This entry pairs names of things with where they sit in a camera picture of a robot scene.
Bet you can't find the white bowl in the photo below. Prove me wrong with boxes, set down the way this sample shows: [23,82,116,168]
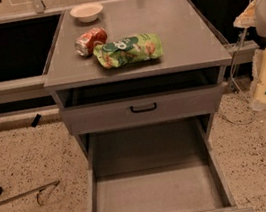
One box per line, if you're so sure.
[70,2,104,23]

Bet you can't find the closed grey drawer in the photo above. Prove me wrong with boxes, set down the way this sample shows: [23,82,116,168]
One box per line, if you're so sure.
[60,84,223,135]

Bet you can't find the green rice chip bag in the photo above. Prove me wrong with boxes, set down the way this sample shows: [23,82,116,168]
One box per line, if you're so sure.
[93,33,164,69]

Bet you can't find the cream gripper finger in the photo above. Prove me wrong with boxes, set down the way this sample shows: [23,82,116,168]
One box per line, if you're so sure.
[250,82,266,112]

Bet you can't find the white cable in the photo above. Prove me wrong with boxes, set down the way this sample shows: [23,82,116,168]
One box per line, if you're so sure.
[198,0,266,130]

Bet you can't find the grey drawer cabinet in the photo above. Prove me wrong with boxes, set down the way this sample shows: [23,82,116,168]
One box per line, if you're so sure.
[44,0,232,148]

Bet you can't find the black drawer handle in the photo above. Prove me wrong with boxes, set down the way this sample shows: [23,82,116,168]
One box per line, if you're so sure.
[130,102,158,114]

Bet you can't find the grey metal rail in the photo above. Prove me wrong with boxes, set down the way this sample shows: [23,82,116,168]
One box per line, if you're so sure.
[0,76,49,104]

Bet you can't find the open grey drawer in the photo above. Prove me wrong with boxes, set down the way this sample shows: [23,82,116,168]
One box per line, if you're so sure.
[86,118,254,212]

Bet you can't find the black clip on floor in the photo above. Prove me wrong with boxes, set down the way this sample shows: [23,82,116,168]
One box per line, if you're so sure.
[31,114,41,128]

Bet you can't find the metal rod on floor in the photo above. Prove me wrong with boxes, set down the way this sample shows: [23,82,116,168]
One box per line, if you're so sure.
[0,179,60,207]

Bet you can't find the orange soda can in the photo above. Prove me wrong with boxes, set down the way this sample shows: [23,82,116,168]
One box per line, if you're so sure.
[75,27,108,57]

